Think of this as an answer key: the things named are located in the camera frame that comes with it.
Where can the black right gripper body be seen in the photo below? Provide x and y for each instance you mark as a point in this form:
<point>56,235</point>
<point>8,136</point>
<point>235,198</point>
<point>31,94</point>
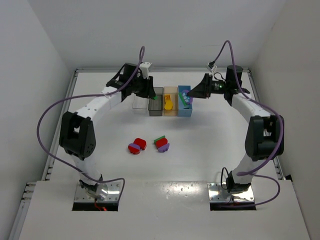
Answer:
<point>207,85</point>

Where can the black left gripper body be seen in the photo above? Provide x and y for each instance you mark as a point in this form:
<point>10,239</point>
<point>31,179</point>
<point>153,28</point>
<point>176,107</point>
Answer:
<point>145,86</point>

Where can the yellow striped curved lego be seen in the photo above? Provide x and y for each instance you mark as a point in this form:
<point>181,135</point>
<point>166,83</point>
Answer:
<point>167,98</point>

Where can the yellow lego brick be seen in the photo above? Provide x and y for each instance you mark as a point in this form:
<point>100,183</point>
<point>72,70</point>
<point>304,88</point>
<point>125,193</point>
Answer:
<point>168,106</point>

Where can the purple paw print lego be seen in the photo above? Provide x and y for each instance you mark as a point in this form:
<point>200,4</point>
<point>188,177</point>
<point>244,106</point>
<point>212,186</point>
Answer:
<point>190,97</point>

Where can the green lego plate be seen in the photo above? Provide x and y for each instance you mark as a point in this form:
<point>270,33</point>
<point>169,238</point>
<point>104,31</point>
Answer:
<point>159,138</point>

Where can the red rounded lego brick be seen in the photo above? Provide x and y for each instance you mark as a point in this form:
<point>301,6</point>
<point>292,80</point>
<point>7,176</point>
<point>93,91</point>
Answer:
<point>161,142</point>

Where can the purple rounded lego plate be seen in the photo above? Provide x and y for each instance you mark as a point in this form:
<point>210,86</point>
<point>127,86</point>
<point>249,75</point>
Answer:
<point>164,148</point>

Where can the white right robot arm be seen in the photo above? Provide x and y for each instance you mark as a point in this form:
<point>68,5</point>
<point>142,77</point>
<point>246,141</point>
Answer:
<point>265,134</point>

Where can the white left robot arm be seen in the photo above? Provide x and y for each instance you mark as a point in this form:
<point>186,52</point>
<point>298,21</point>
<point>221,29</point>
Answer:
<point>78,129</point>

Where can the grey transparent container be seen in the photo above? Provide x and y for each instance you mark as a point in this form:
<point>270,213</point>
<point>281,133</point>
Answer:
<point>155,107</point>

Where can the clear transparent container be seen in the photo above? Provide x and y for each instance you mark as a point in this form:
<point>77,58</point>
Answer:
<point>140,103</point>

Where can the amber transparent container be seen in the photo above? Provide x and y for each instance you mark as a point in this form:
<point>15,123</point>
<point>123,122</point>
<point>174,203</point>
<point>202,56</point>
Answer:
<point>173,91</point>

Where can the red purple lego stack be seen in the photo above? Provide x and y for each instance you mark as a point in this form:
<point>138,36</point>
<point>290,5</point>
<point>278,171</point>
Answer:
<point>137,146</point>

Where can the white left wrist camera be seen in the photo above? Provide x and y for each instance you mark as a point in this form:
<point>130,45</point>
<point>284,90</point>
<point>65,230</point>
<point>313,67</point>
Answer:
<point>145,68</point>

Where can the aluminium frame rail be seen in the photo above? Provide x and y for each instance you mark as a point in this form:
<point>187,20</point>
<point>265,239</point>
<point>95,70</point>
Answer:
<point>153,70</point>

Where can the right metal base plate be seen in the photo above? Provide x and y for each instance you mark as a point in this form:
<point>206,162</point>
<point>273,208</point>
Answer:
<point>222,200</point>

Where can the metal base plate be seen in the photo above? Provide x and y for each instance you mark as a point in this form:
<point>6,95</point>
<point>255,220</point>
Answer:
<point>106,198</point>
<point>222,200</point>

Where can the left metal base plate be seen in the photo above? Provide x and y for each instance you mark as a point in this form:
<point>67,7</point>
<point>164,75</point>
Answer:
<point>106,198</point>

